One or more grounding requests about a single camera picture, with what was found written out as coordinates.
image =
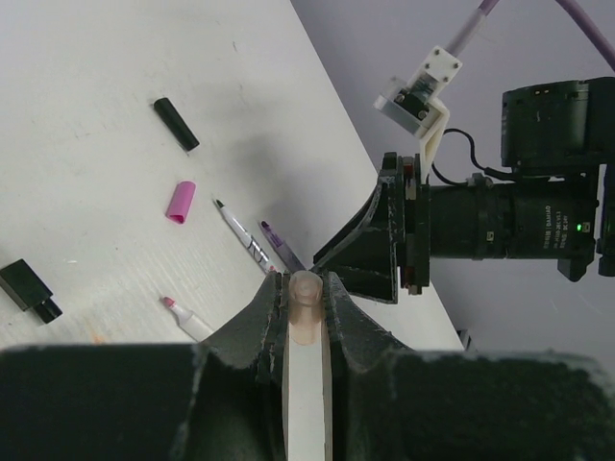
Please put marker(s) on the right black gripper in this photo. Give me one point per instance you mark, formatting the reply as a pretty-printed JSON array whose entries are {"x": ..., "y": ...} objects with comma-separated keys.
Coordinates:
[{"x": 386, "y": 246}]

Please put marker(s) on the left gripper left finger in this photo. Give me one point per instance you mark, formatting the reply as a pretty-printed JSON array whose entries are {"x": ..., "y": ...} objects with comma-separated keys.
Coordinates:
[{"x": 221, "y": 399}]

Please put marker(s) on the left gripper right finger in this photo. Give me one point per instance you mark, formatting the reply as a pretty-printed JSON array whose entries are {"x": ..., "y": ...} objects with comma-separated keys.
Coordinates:
[{"x": 390, "y": 402}]

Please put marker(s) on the grey barrel marker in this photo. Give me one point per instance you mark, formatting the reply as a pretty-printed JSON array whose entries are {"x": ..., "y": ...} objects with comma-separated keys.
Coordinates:
[{"x": 281, "y": 248}]

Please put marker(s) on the magenta cap marker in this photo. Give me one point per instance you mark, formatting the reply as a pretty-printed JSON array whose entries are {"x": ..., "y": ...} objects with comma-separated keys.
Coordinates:
[{"x": 188, "y": 321}]

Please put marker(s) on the black cap marker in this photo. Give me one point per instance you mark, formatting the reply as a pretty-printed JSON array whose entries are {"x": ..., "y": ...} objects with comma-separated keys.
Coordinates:
[{"x": 247, "y": 240}]

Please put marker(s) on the magenta pen cap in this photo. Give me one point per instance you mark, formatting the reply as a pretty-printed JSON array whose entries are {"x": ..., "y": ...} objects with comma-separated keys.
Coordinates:
[{"x": 181, "y": 201}]

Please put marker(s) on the small black pen cap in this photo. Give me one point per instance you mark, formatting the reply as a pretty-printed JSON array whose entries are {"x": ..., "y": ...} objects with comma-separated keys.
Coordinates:
[{"x": 28, "y": 291}]

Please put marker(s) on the long black pen cap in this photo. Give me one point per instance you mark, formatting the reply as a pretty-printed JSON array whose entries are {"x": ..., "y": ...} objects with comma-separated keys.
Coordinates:
[{"x": 170, "y": 117}]

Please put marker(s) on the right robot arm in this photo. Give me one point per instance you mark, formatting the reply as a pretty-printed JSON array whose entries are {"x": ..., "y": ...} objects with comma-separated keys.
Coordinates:
[{"x": 552, "y": 199}]

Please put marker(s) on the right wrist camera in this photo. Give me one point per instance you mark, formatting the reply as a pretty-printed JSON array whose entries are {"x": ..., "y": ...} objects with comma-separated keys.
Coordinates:
[{"x": 415, "y": 105}]

